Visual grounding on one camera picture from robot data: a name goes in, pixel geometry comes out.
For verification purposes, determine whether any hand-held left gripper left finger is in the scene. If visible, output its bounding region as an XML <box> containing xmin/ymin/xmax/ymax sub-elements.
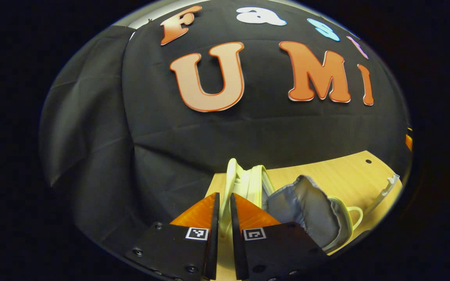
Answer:
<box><xmin>125</xmin><ymin>192</ymin><xmax>221</xmax><ymax>281</ymax></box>

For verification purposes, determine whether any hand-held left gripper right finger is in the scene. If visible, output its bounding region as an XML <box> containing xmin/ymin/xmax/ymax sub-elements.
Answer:
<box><xmin>230</xmin><ymin>192</ymin><xmax>329</xmax><ymax>281</ymax></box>

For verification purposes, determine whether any cream yellow suitcase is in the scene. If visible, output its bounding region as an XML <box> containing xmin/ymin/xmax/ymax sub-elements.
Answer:
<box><xmin>218</xmin><ymin>158</ymin><xmax>364</xmax><ymax>254</ymax></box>

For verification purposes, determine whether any black backdrop cloth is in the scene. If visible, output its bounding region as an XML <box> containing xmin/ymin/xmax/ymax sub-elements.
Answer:
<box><xmin>39</xmin><ymin>0</ymin><xmax>413</xmax><ymax>254</ymax></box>

